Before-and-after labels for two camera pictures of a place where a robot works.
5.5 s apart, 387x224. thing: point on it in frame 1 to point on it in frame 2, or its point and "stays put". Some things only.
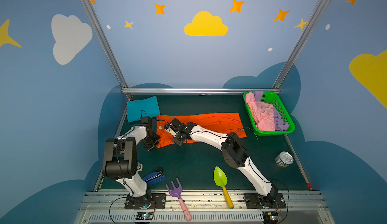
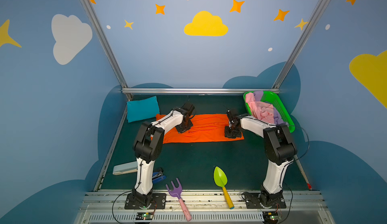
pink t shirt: [263, 113] stays put
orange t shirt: [220, 124] stays put
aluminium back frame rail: [179, 90] stays put
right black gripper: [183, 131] to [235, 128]
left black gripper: [152, 141] to [184, 125]
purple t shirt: [280, 125] stays put
